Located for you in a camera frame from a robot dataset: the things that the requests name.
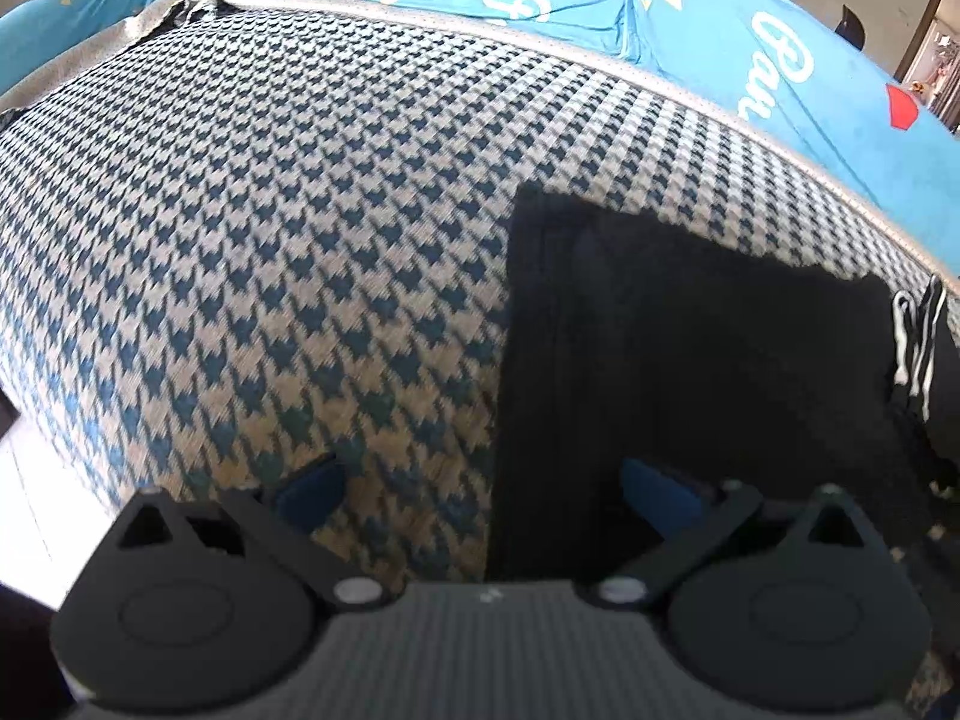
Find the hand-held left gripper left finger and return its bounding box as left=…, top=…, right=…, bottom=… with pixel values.
left=116, top=454, right=391, bottom=611

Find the blue printed sofa cover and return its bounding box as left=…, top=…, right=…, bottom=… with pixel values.
left=0, top=0, right=960, bottom=278

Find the black shirt with white stripes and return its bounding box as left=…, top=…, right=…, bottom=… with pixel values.
left=487, top=184, right=960, bottom=586

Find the houndstooth sofa mat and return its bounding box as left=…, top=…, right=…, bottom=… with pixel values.
left=0, top=0, right=960, bottom=720

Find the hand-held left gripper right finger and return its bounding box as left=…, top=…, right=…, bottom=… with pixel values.
left=598, top=454, right=865, bottom=610

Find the wide wooden door frame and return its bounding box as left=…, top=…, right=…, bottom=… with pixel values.
left=896, top=0, right=960, bottom=128

